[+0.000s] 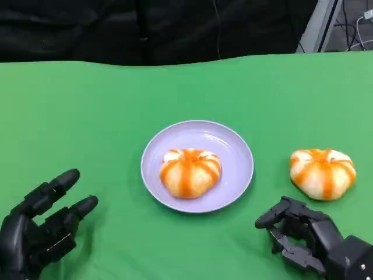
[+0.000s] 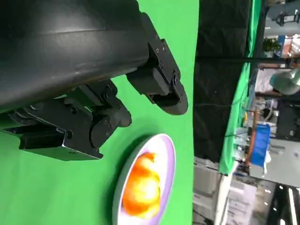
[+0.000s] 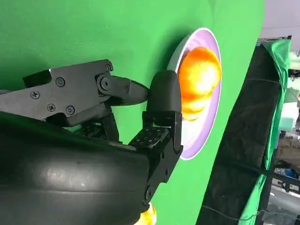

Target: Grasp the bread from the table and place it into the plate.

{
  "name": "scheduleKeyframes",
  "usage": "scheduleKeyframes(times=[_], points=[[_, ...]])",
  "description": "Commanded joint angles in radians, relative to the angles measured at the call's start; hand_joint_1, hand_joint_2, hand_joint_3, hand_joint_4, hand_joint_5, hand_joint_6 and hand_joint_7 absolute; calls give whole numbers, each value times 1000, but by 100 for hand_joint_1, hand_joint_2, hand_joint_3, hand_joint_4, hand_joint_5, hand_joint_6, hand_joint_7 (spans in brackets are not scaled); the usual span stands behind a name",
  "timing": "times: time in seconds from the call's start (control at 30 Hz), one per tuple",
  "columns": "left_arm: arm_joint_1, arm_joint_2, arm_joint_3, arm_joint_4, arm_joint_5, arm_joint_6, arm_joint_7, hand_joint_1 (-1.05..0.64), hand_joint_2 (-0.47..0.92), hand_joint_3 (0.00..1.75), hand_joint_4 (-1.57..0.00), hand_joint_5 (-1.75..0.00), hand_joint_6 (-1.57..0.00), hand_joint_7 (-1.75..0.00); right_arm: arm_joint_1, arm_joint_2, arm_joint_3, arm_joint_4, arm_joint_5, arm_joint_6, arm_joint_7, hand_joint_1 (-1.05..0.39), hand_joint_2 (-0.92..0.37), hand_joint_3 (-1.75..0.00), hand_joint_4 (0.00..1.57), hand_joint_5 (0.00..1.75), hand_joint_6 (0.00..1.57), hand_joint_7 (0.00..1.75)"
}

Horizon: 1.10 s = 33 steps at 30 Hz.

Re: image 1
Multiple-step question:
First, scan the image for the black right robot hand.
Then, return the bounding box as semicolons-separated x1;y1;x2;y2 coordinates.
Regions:
254;195;346;277

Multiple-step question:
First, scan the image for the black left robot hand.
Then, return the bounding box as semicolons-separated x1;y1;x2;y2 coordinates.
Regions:
0;168;99;280

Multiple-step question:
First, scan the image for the orange white toy bread roll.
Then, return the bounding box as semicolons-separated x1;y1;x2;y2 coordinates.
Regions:
159;148;222;200
289;149;357;201

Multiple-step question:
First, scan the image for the lilac plate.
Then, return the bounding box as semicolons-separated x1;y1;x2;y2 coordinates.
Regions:
140;120;255;214

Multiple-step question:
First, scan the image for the green table cloth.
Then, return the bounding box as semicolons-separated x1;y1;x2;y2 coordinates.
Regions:
0;51;373;280

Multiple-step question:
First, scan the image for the black backdrop curtain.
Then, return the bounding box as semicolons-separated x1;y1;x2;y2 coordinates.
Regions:
0;0;320;67

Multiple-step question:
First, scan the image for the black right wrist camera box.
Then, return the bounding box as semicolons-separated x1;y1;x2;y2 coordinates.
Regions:
328;234;373;280

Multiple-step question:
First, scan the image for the white cable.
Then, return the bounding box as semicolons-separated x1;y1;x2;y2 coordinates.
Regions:
348;16;373;51

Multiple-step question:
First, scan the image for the grey metal frame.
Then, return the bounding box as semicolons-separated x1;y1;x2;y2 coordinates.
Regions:
295;0;344;54

